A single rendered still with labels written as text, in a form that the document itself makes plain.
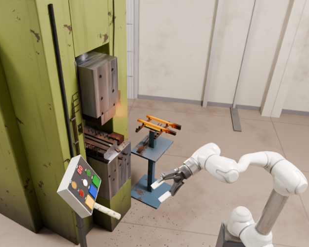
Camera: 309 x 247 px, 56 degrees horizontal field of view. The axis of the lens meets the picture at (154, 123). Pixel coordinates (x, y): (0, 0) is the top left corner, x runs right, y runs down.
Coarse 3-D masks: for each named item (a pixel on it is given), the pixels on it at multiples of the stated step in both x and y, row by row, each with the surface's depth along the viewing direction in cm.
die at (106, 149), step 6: (84, 132) 269; (90, 132) 271; (90, 138) 262; (102, 138) 264; (108, 138) 264; (96, 144) 257; (102, 144) 257; (114, 144) 259; (90, 150) 254; (96, 150) 251; (102, 150) 251; (108, 150) 253; (102, 156) 250
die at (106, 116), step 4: (112, 108) 239; (108, 112) 235; (112, 112) 240; (84, 116) 236; (88, 116) 233; (100, 116) 227; (104, 116) 231; (108, 116) 237; (112, 116) 242; (88, 120) 236; (92, 120) 233; (96, 120) 231; (100, 120) 229; (104, 120) 233; (100, 124) 232
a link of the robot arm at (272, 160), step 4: (268, 152) 184; (272, 152) 186; (276, 152) 189; (268, 156) 181; (272, 156) 182; (276, 156) 182; (280, 156) 183; (268, 160) 180; (272, 160) 181; (276, 160) 180; (280, 160) 179; (268, 164) 181; (272, 164) 180; (264, 168) 186; (268, 168) 182
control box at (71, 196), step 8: (72, 160) 210; (80, 160) 209; (72, 168) 201; (88, 168) 214; (64, 176) 197; (72, 176) 193; (80, 176) 202; (88, 176) 210; (64, 184) 188; (80, 184) 198; (88, 184) 207; (64, 192) 185; (72, 192) 187; (88, 192) 203; (72, 200) 189; (80, 200) 192; (80, 208) 193; (88, 208) 196; (80, 216) 197
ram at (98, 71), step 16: (80, 64) 207; (96, 64) 209; (112, 64) 220; (80, 80) 211; (96, 80) 207; (112, 80) 226; (80, 96) 219; (96, 96) 213; (112, 96) 233; (96, 112) 220
